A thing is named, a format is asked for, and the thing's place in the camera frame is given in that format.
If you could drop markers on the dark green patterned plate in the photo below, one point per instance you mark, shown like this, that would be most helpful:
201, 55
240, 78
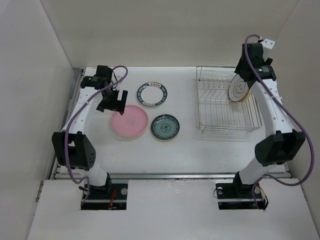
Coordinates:
165, 127

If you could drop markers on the grey white lined plate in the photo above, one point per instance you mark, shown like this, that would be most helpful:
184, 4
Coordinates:
238, 89

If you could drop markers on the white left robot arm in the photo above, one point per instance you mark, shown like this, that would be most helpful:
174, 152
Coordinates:
71, 144

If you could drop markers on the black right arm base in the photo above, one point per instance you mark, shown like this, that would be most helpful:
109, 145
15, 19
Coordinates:
228, 198

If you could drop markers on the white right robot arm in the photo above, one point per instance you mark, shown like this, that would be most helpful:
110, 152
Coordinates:
282, 141

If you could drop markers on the pink plate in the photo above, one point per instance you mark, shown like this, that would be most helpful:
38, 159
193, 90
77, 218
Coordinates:
132, 123

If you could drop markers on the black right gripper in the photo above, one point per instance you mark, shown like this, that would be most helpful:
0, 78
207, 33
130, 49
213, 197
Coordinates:
268, 62

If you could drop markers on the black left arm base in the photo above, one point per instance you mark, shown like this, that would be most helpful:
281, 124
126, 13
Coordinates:
113, 199

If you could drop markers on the metal wire dish rack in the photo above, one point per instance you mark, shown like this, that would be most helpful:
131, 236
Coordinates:
216, 111

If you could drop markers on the white blue rimmed plate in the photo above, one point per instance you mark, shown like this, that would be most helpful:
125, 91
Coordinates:
152, 94

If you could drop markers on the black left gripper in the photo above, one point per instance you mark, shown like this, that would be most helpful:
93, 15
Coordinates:
116, 105

